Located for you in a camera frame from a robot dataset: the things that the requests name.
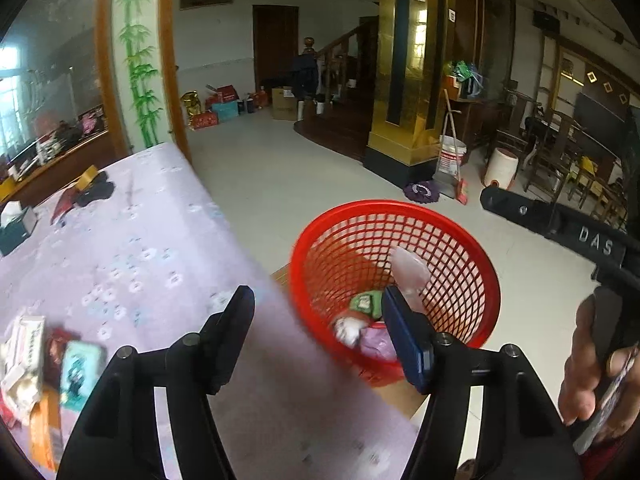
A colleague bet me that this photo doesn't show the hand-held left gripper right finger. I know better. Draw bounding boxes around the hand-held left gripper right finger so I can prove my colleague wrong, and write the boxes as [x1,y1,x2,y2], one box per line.
[381,285,586,480]

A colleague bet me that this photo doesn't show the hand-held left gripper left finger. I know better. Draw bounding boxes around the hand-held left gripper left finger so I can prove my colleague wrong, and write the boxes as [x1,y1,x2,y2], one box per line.
[56,285,257,480]

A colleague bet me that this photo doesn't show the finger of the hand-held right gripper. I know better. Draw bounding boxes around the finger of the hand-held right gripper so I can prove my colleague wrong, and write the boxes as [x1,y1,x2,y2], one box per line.
[480,186,628,268]

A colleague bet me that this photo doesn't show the pink plastic wrapper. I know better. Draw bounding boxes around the pink plastic wrapper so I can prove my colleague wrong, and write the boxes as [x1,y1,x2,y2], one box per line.
[390,247,432,311]

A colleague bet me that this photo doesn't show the red plastic mesh basket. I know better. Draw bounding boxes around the red plastic mesh basket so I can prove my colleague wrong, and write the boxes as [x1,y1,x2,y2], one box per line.
[289,200,502,386]

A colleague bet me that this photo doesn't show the teal packet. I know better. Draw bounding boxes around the teal packet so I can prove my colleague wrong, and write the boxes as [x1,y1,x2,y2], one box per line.
[60,341,107,413]

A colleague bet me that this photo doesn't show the person's right forearm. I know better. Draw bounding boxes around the person's right forearm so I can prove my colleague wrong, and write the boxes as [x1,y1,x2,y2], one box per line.
[580,432,638,480]

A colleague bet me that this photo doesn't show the person's right hand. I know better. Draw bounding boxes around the person's right hand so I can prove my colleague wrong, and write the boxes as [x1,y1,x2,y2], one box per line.
[557,292,640,441]

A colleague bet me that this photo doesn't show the pink plastic bag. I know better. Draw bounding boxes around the pink plastic bag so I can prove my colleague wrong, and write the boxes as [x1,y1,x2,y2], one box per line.
[360,325,401,363]

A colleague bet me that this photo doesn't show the white plastic barrel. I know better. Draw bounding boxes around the white plastic barrel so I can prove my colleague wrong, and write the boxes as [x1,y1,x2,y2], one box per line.
[483,147,519,191]

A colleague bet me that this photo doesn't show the green snack packet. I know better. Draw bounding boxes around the green snack packet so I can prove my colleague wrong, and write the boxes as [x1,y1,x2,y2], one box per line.
[348,291,386,322]

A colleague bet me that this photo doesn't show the white crumpled paper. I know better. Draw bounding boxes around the white crumpled paper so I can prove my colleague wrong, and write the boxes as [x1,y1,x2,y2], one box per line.
[332,312,368,348]

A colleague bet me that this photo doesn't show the dark wooden chair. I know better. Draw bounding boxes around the dark wooden chair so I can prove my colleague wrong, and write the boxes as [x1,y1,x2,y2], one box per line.
[525,110,583,196]

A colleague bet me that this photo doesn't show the yellow small chair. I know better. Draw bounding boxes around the yellow small chair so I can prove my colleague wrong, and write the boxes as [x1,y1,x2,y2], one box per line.
[567,157,602,202]

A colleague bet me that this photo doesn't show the white plastic bucket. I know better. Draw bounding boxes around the white plastic bucket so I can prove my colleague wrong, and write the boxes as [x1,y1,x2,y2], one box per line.
[439,135,468,168]

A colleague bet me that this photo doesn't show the dark wooden cabinet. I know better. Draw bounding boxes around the dark wooden cabinet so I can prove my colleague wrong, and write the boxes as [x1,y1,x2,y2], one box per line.
[445,95,503,161]

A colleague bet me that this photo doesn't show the purple mop head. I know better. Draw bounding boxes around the purple mop head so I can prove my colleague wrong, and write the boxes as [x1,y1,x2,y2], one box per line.
[404,180,441,205]

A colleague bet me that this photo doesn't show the dark chalkboard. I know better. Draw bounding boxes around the dark chalkboard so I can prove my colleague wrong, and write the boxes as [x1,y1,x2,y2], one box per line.
[572,92,632,160]

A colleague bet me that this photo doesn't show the green plastic bags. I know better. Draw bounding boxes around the green plastic bags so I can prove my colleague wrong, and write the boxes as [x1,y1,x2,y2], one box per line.
[445,60,485,101]

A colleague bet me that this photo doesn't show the dark red packet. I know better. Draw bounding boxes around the dark red packet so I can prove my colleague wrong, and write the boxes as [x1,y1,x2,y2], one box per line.
[45,329,83,391]

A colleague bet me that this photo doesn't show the black and yellow cloth items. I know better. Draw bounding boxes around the black and yellow cloth items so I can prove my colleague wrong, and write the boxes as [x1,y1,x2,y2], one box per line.
[75,172,116,207]

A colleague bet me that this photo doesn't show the gold pillar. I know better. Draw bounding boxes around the gold pillar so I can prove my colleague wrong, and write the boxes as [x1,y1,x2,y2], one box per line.
[364,0,451,188]

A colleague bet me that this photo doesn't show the orange packet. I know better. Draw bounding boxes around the orange packet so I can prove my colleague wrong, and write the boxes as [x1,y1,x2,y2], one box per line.
[29,392,63,471]

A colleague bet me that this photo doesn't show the cream crumpled packet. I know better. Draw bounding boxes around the cream crumpled packet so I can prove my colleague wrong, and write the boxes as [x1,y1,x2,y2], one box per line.
[0,370,43,423]

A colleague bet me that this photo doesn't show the cardboard box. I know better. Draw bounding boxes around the cardboard box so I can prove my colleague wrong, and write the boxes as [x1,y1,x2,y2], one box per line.
[271,87,301,121]

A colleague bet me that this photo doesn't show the teal tissue box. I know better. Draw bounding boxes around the teal tissue box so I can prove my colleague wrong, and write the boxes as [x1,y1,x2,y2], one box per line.
[0,201,38,256]

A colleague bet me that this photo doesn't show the wooden sideboard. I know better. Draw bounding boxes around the wooden sideboard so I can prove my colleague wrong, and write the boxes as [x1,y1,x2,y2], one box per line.
[0,130,121,206]

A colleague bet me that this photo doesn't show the wooden stair railing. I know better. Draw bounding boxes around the wooden stair railing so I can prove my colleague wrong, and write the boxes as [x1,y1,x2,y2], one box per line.
[300,15,378,106]

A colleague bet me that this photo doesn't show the brown wooden door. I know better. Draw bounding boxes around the brown wooden door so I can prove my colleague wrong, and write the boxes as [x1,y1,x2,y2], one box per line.
[252,5,300,96]

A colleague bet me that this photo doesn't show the window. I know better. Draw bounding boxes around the window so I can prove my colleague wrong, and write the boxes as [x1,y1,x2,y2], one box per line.
[0,45,27,151]

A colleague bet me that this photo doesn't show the green bamboo wall decal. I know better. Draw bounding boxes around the green bamboo wall decal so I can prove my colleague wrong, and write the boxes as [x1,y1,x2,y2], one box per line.
[117,0,163,148]

